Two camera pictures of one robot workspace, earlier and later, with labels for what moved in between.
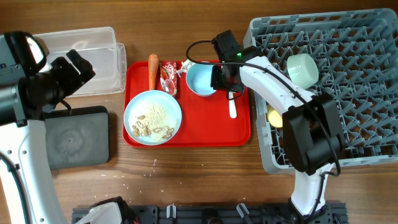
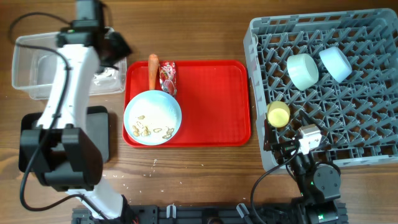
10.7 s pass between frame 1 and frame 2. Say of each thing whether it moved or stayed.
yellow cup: stayed
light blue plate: stayed
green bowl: stayed
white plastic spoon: moved
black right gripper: moved
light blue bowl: moved
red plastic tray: stayed
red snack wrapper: stayed
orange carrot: stayed
